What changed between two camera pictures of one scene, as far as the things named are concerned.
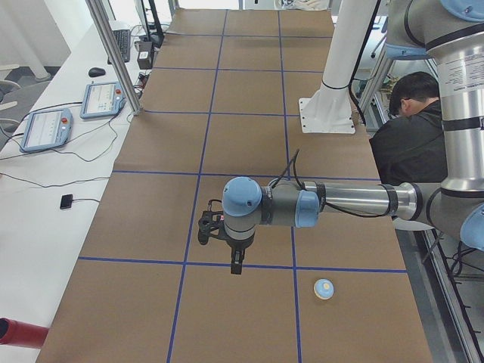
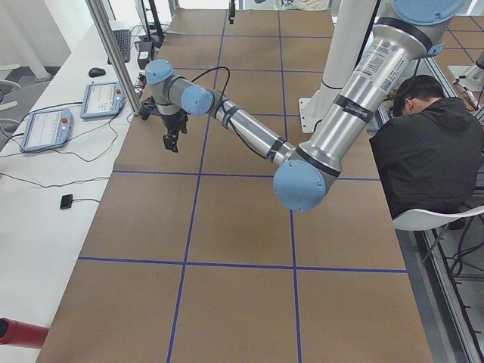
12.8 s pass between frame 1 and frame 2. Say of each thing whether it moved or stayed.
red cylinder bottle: stayed
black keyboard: stayed
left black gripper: moved
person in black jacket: stayed
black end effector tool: moved
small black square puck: stayed
